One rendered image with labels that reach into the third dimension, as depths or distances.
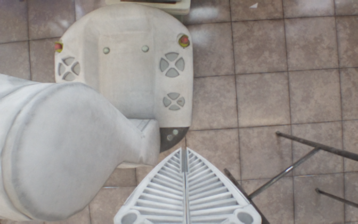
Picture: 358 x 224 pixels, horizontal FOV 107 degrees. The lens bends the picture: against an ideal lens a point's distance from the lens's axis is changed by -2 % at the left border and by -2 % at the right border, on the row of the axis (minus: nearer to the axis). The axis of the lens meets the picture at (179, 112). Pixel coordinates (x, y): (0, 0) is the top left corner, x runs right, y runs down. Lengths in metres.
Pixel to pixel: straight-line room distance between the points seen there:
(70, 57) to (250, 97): 0.93
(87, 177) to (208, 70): 0.83
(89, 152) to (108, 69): 0.50
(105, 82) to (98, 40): 0.18
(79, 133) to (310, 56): 1.22
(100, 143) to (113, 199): 0.93
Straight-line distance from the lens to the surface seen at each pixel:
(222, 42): 1.00
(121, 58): 0.65
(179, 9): 0.79
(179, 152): 0.18
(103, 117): 0.23
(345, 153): 0.80
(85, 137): 0.20
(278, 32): 1.16
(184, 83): 0.52
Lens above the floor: 0.86
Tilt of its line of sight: 88 degrees down
